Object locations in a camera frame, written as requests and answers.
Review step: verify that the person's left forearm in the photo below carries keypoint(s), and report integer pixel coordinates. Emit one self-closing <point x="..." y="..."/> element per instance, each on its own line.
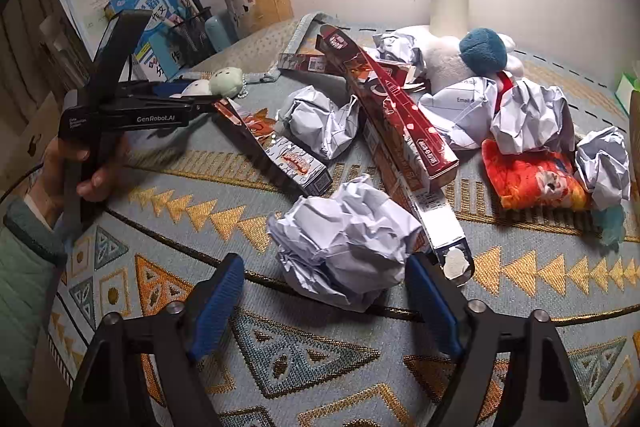
<point x="25" y="287"/>

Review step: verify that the person's left hand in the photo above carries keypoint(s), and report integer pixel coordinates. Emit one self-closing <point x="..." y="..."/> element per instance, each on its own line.
<point x="100" y="187"/>

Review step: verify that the cardboard box with tools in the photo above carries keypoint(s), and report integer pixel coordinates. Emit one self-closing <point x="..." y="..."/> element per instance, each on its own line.
<point x="260" y="9"/>

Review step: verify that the flattened crumpled printed paper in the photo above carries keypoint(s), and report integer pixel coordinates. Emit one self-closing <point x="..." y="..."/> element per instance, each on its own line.
<point x="460" y="112"/>

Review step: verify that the long dark red box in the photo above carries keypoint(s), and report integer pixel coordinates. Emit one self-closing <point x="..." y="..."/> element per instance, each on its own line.
<point x="395" y="107"/>

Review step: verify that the white plush toy blue hat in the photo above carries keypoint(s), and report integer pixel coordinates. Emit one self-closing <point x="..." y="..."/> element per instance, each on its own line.
<point x="450" y="62"/>

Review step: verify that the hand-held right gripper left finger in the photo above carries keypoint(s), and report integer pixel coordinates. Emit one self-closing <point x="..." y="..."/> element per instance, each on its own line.
<point x="216" y="307"/>

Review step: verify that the light blue bottle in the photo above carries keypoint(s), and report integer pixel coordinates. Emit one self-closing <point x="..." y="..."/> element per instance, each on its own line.
<point x="217" y="34"/>

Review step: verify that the black mesh pen holder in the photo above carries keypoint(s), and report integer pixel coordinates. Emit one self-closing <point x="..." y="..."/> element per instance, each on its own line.
<point x="192" y="39"/>

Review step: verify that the long cartoon print box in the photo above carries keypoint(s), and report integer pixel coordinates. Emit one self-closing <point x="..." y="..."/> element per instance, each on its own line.
<point x="280" y="152"/>

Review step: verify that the long silver foil box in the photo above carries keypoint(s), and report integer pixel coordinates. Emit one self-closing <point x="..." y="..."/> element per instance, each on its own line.
<point x="440" y="227"/>

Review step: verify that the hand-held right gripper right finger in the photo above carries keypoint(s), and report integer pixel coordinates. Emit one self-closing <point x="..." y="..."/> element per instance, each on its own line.
<point x="434" y="307"/>

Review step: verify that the red box with barcode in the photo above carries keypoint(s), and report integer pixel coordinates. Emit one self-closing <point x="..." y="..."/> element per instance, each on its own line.
<point x="300" y="62"/>

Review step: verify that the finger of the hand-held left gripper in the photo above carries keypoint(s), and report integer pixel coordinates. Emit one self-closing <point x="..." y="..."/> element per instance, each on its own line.
<point x="165" y="88"/>
<point x="207" y="107"/>

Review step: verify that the teal translucent wrapper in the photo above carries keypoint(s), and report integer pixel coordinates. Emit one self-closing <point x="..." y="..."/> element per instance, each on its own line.
<point x="612" y="224"/>

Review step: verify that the black pen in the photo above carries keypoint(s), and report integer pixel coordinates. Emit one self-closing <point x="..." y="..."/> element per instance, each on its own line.
<point x="198" y="3"/>

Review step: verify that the patterned blue table mat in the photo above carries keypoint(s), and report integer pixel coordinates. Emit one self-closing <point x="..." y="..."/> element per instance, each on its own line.
<point x="200" y="207"/>

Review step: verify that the small pale green plush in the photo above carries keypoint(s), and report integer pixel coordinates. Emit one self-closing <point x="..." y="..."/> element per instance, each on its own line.
<point x="227" y="82"/>

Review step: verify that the orange snack packet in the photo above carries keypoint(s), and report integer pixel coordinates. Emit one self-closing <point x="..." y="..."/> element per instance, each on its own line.
<point x="530" y="182"/>

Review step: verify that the large white paper ball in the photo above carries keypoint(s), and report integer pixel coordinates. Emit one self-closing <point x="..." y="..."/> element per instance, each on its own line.
<point x="345" y="242"/>

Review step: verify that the green tissue box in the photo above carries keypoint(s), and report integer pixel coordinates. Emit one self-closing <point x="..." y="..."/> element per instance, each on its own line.
<point x="627" y="89"/>

